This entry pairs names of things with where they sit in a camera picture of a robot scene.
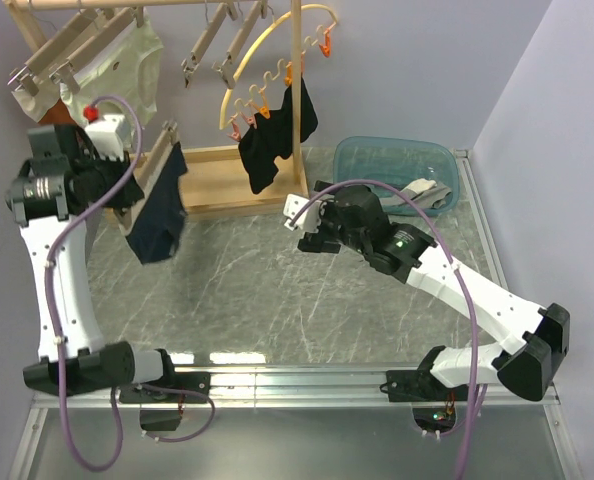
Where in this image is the beige clip hanger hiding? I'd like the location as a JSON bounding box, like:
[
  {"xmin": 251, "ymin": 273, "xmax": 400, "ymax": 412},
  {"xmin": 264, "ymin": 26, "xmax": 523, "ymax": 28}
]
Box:
[
  {"xmin": 114, "ymin": 120, "xmax": 178, "ymax": 235},
  {"xmin": 181, "ymin": 1, "xmax": 239, "ymax": 89}
]

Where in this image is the navy underwear cream waistband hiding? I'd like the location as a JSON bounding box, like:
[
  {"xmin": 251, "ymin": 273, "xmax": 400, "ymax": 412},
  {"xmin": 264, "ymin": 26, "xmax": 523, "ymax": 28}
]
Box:
[{"xmin": 126, "ymin": 142, "xmax": 188, "ymax": 265}]

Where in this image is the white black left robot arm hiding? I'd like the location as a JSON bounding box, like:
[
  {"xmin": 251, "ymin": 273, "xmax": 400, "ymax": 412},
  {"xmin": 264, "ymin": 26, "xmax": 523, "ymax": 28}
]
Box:
[{"xmin": 6, "ymin": 124, "xmax": 210, "ymax": 405}]

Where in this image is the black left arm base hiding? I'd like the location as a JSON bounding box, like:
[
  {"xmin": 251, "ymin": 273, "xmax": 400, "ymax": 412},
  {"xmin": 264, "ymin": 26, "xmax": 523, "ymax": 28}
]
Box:
[{"xmin": 119, "ymin": 371, "xmax": 211, "ymax": 404}]

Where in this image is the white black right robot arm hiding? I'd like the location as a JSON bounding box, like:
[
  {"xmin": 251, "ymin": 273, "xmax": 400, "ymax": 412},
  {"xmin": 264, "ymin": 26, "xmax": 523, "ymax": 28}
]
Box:
[{"xmin": 283, "ymin": 180, "xmax": 570, "ymax": 401}]

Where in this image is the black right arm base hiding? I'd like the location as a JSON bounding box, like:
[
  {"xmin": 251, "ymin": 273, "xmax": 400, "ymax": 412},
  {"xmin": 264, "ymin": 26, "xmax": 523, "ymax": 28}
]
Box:
[{"xmin": 379, "ymin": 370, "xmax": 469, "ymax": 403}]

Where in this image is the orange cream hanging underwear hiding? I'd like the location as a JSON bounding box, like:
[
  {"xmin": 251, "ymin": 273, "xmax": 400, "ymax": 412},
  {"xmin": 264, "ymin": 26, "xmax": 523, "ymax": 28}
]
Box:
[{"xmin": 11, "ymin": 82, "xmax": 76, "ymax": 125}]

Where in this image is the grey and pink underwear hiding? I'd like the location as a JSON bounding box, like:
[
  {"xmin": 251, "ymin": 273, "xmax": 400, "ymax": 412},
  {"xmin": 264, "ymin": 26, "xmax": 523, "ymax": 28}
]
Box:
[{"xmin": 401, "ymin": 178, "xmax": 452, "ymax": 210}]

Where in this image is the beige hanger holding underwear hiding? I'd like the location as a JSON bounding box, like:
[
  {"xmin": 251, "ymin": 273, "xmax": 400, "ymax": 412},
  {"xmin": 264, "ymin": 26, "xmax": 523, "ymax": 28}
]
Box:
[{"xmin": 48, "ymin": 6, "xmax": 145, "ymax": 94}]

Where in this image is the cream white hanging underwear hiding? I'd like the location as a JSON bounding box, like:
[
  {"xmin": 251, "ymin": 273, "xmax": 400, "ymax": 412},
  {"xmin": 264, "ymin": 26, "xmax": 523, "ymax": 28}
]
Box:
[{"xmin": 60, "ymin": 17, "xmax": 164, "ymax": 127}]

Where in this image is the beige hanger far left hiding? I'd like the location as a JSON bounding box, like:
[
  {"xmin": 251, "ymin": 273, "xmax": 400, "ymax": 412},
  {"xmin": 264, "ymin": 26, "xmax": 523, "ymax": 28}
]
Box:
[{"xmin": 7, "ymin": 8, "xmax": 116, "ymax": 96}]

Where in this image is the beige hanging clip hanger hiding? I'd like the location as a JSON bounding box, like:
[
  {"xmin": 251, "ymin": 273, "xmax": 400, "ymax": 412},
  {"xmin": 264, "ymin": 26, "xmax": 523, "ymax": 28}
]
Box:
[{"xmin": 181, "ymin": 1, "xmax": 239, "ymax": 89}]

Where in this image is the yellow curved clip hanger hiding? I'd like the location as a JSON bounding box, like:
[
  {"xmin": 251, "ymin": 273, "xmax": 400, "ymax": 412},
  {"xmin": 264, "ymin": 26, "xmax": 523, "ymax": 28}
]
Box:
[{"xmin": 218, "ymin": 3, "xmax": 338, "ymax": 142}]

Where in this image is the teal plastic basin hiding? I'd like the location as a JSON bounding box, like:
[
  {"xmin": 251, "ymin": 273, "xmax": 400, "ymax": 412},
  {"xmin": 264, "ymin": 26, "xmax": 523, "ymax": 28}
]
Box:
[{"xmin": 333, "ymin": 136, "xmax": 460, "ymax": 217}]

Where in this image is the wooden rack base tray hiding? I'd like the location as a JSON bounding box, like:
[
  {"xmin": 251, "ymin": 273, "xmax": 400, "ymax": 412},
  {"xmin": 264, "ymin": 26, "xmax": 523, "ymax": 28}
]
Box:
[{"xmin": 179, "ymin": 145, "xmax": 308, "ymax": 221}]

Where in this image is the wooden rack top bar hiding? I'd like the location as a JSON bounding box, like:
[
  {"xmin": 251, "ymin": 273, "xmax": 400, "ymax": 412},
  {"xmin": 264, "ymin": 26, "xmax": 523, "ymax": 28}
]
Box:
[{"xmin": 6, "ymin": 0, "xmax": 273, "ymax": 12}]

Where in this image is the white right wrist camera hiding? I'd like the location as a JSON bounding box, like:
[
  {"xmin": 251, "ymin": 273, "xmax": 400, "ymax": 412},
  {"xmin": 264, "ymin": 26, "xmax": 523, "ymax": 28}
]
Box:
[{"xmin": 283, "ymin": 194, "xmax": 323, "ymax": 233}]

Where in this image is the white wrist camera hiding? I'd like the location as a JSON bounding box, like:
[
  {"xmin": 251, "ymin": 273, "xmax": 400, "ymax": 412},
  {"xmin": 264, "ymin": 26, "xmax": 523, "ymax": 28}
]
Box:
[
  {"xmin": 283, "ymin": 194, "xmax": 323, "ymax": 233},
  {"xmin": 83, "ymin": 105, "xmax": 132, "ymax": 161}
]

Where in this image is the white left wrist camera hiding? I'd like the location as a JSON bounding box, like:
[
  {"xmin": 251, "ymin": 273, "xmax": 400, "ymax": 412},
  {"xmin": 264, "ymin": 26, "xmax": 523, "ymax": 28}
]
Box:
[{"xmin": 83, "ymin": 105, "xmax": 132, "ymax": 161}]

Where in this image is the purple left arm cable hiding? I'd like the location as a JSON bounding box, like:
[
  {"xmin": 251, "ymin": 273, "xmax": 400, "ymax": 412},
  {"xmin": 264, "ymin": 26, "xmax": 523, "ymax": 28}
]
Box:
[{"xmin": 43, "ymin": 95, "xmax": 216, "ymax": 472}]

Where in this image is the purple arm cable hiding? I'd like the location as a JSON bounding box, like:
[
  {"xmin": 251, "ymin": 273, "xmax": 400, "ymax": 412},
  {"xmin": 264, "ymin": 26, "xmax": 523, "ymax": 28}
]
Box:
[
  {"xmin": 289, "ymin": 179, "xmax": 489, "ymax": 480},
  {"xmin": 43, "ymin": 95, "xmax": 216, "ymax": 472}
]

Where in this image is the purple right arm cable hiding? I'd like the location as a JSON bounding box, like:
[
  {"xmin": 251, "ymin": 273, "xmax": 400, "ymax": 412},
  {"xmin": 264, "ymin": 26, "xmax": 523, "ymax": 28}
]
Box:
[{"xmin": 289, "ymin": 179, "xmax": 489, "ymax": 480}]

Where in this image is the aluminium mounting rail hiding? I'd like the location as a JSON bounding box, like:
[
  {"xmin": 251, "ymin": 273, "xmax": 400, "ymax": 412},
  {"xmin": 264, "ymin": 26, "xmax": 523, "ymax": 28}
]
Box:
[{"xmin": 32, "ymin": 363, "xmax": 561, "ymax": 409}]

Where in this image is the wooden rack right post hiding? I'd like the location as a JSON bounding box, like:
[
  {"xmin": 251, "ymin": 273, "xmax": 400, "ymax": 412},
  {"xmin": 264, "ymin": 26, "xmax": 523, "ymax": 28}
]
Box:
[{"xmin": 291, "ymin": 0, "xmax": 303, "ymax": 192}]

